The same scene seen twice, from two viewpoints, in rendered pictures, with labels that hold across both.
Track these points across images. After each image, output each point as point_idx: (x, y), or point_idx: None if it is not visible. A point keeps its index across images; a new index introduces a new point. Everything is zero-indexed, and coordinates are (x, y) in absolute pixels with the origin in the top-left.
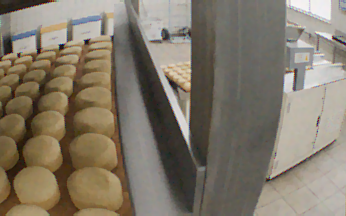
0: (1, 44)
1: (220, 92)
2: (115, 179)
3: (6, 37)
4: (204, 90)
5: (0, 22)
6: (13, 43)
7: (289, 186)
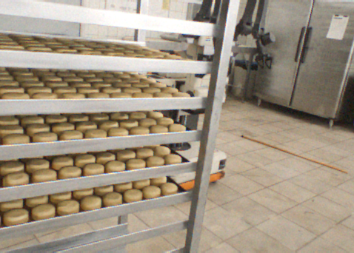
0: (344, 78)
1: None
2: None
3: None
4: None
5: (352, 47)
6: None
7: None
